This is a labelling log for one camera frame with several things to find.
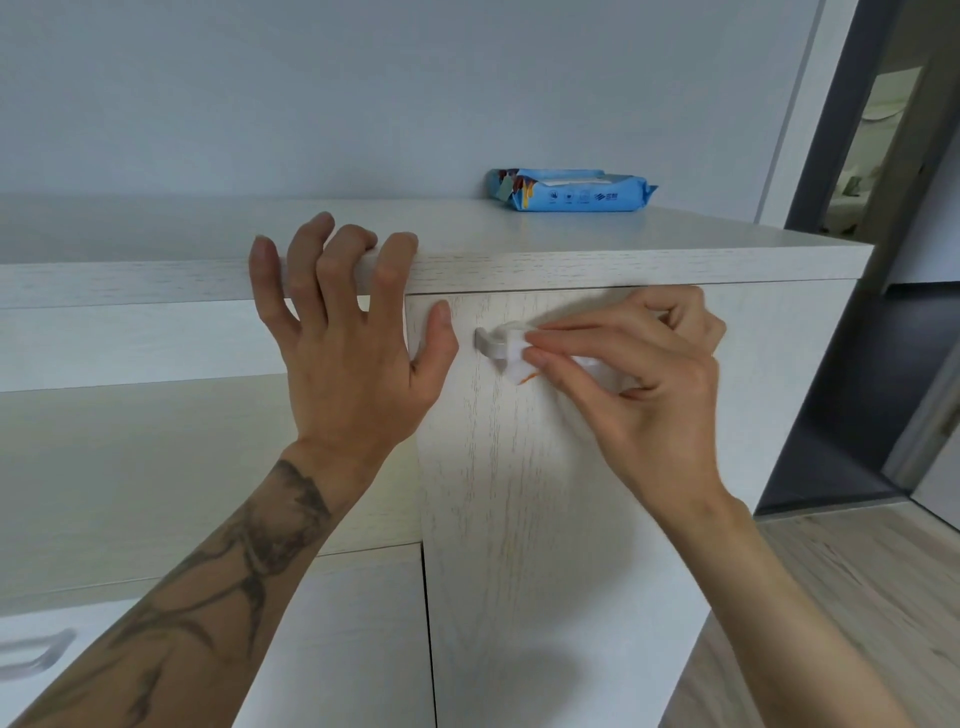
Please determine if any person's left hand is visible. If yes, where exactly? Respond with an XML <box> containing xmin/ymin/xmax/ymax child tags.
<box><xmin>248</xmin><ymin>211</ymin><xmax>460</xmax><ymax>496</ymax></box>

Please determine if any person's right hand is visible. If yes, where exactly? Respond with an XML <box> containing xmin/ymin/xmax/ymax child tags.
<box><xmin>521</xmin><ymin>284</ymin><xmax>751</xmax><ymax>526</ymax></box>

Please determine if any grey cabinet door handle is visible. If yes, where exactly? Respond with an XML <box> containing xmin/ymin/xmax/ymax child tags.
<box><xmin>473</xmin><ymin>322</ymin><xmax>526</xmax><ymax>376</ymax></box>

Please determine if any white stained wipe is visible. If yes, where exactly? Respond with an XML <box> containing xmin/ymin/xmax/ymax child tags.
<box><xmin>491</xmin><ymin>320</ymin><xmax>624</xmax><ymax>395</ymax></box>

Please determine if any white wooden cabinet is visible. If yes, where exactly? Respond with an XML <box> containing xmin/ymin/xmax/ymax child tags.
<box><xmin>0</xmin><ymin>193</ymin><xmax>875</xmax><ymax>728</ymax></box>

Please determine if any blue wipes pack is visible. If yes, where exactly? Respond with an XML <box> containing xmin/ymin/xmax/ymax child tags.
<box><xmin>491</xmin><ymin>168</ymin><xmax>658</xmax><ymax>214</ymax></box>

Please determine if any grey drawer handle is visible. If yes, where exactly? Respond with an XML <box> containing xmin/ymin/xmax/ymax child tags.
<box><xmin>0</xmin><ymin>628</ymin><xmax>78</xmax><ymax>682</ymax></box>

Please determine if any person's left forearm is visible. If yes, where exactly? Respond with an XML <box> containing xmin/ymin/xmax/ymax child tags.
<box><xmin>11</xmin><ymin>442</ymin><xmax>391</xmax><ymax>728</ymax></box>

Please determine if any white cabinet door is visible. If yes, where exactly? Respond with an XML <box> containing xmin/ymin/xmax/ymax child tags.
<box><xmin>404</xmin><ymin>278</ymin><xmax>860</xmax><ymax>728</ymax></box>

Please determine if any white door frame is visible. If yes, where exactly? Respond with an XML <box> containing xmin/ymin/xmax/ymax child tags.
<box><xmin>755</xmin><ymin>0</ymin><xmax>860</xmax><ymax>226</ymax></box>

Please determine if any dark grey door frame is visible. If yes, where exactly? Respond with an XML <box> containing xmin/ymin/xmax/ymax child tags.
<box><xmin>783</xmin><ymin>0</ymin><xmax>909</xmax><ymax>234</ymax></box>

